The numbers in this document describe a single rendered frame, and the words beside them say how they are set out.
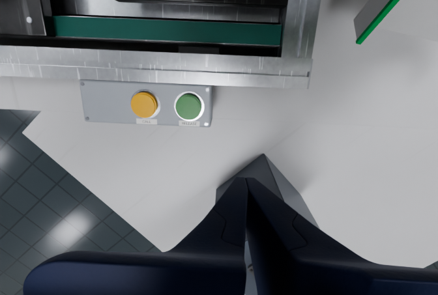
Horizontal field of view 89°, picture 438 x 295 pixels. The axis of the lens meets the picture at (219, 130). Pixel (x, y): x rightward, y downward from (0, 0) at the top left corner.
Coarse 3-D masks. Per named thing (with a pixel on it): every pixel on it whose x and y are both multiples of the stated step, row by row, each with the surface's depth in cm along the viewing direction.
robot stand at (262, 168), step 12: (264, 156) 47; (252, 168) 46; (264, 168) 43; (276, 168) 48; (228, 180) 50; (264, 180) 39; (276, 180) 38; (216, 192) 50; (276, 192) 34; (288, 192) 40; (288, 204) 32; (300, 204) 41; (312, 216) 43; (252, 276) 33; (252, 288) 34
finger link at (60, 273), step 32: (224, 192) 8; (224, 224) 6; (64, 256) 3; (96, 256) 3; (128, 256) 3; (160, 256) 3; (192, 256) 3; (224, 256) 4; (32, 288) 3; (64, 288) 3; (96, 288) 3; (128, 288) 3; (160, 288) 3; (192, 288) 3; (224, 288) 3
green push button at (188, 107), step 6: (186, 96) 34; (192, 96) 34; (180, 102) 34; (186, 102) 34; (192, 102) 34; (198, 102) 34; (180, 108) 34; (186, 108) 34; (192, 108) 34; (198, 108) 34; (180, 114) 35; (186, 114) 35; (192, 114) 35; (198, 114) 35
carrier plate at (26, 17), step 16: (0, 0) 31; (16, 0) 31; (32, 0) 31; (48, 0) 32; (0, 16) 31; (16, 16) 31; (32, 16) 31; (48, 16) 32; (0, 32) 32; (16, 32) 32; (32, 32) 32; (48, 32) 32
